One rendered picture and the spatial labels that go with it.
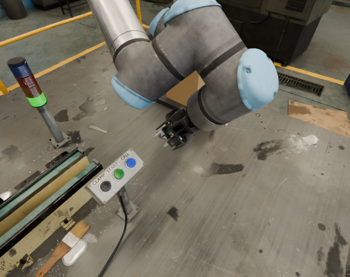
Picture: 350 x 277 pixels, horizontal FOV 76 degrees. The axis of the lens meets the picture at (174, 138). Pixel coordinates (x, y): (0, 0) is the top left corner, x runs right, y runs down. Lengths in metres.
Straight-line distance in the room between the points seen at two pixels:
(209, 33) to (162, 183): 0.69
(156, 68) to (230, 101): 0.14
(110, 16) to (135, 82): 0.16
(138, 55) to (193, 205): 0.63
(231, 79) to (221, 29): 0.08
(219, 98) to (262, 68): 0.08
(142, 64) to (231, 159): 0.74
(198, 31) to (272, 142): 0.88
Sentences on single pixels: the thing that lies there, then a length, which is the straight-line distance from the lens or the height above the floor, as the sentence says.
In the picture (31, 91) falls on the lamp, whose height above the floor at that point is 1.10.
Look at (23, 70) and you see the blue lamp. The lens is 0.99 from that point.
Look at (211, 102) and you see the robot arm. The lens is 0.41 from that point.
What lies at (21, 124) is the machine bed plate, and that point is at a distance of 1.42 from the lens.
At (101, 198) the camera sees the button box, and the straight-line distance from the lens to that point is 0.66.
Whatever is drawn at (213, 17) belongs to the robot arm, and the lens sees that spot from 0.40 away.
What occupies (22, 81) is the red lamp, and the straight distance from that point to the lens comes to 1.01.
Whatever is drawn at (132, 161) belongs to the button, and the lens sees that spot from 0.68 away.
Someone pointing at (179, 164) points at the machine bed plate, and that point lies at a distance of 1.00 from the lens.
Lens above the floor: 1.61
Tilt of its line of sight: 47 degrees down
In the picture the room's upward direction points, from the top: straight up
